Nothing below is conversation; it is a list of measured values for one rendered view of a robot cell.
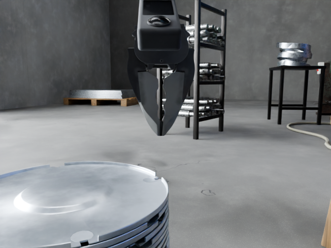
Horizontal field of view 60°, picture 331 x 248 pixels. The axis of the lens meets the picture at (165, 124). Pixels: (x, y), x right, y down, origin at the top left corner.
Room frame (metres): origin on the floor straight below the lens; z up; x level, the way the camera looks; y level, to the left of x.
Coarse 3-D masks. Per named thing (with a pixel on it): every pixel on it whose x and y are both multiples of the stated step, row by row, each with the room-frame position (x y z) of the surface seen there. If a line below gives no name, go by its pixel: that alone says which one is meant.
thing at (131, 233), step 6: (168, 198) 0.38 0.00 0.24; (162, 210) 0.34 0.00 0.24; (156, 216) 0.33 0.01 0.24; (138, 228) 0.29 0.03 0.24; (144, 228) 0.30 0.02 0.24; (126, 234) 0.28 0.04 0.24; (132, 234) 0.29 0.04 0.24; (108, 240) 0.27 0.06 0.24; (114, 240) 0.27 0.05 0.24; (120, 240) 0.28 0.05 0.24; (84, 246) 0.27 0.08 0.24; (90, 246) 0.26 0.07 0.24; (96, 246) 0.26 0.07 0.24; (102, 246) 0.27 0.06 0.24; (108, 246) 0.27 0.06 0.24
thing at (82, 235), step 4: (76, 232) 0.28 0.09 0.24; (80, 232) 0.28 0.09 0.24; (84, 232) 0.28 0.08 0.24; (88, 232) 0.28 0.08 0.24; (72, 236) 0.27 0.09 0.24; (76, 236) 0.27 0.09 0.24; (80, 236) 0.27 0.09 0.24; (84, 236) 0.27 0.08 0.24; (88, 236) 0.27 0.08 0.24; (92, 236) 0.27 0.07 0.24; (72, 240) 0.27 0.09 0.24; (76, 240) 0.27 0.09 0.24; (80, 240) 0.27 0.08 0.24; (84, 240) 0.27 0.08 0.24
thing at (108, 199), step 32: (0, 192) 0.39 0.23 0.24; (32, 192) 0.37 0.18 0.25; (64, 192) 0.37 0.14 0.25; (96, 192) 0.37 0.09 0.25; (128, 192) 0.39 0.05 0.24; (160, 192) 0.39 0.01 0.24; (0, 224) 0.30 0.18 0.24; (32, 224) 0.30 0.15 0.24; (64, 224) 0.30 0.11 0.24; (96, 224) 0.30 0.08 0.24; (128, 224) 0.30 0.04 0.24
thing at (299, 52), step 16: (288, 48) 2.98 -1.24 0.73; (304, 48) 2.71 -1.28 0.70; (288, 64) 2.84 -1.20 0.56; (304, 64) 2.80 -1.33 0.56; (304, 80) 3.03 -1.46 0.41; (320, 80) 2.67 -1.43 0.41; (304, 96) 3.01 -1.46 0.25; (320, 96) 2.65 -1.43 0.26; (304, 112) 3.01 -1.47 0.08; (320, 112) 2.65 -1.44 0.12
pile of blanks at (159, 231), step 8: (168, 208) 0.40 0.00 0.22; (168, 216) 0.37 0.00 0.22; (152, 224) 0.32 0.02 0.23; (160, 224) 0.33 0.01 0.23; (144, 232) 0.30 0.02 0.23; (152, 232) 0.31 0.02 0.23; (160, 232) 0.33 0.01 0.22; (168, 232) 0.39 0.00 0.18; (128, 240) 0.28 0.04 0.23; (136, 240) 0.29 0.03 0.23; (144, 240) 0.30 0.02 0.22; (152, 240) 0.31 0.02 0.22; (160, 240) 0.33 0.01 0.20; (168, 240) 0.38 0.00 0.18
